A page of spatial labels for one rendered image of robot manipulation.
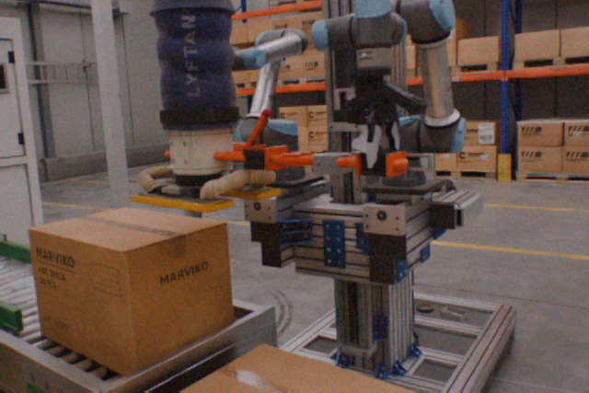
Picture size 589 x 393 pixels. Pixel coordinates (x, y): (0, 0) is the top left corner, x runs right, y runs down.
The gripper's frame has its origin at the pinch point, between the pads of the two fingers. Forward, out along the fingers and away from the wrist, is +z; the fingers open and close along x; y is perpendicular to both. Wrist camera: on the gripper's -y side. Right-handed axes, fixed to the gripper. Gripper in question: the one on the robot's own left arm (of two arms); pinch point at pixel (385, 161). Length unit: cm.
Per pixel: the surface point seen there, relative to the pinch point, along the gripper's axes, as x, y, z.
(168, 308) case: 10, 72, 47
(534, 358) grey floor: -165, 19, 120
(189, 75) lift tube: 9, 54, -22
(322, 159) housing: 3.8, 14.6, -0.4
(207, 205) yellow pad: 15.0, 43.6, 11.1
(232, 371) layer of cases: 1, 55, 66
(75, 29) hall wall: -476, 1033, -183
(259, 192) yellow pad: -5.1, 44.6, 11.1
